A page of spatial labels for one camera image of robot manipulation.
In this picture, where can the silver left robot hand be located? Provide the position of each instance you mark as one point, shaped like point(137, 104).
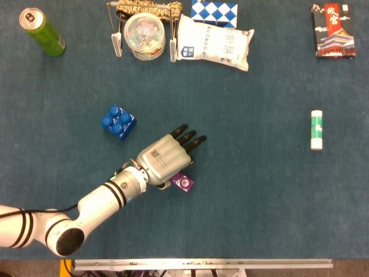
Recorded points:
point(161, 158)

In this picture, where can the small purple block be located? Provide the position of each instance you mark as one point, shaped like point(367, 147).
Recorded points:
point(184, 183)

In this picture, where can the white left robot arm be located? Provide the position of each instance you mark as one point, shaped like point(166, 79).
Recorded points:
point(98, 199)

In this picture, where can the blue toy brick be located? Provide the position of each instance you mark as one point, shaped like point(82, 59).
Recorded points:
point(118, 124)

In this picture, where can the blue felt table cloth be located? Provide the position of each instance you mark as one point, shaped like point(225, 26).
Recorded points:
point(245, 173)

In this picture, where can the clear tub of binder clips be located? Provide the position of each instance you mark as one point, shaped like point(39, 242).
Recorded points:
point(144, 37)

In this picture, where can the white plastic bag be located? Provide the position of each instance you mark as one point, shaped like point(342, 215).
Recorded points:
point(213, 43)

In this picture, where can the blue white checkered puzzle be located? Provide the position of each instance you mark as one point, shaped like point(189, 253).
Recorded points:
point(214, 11)

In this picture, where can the green white glue stick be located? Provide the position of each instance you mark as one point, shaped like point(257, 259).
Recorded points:
point(316, 130)

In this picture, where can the green drink can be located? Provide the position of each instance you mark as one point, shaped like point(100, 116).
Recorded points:
point(43, 33)

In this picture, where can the black red printed box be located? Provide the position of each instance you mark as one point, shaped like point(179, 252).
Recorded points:
point(334, 31)

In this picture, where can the aluminium rail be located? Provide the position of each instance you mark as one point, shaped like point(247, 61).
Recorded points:
point(201, 264)

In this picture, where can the yellow frame piece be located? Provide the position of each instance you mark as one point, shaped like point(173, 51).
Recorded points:
point(64, 268)

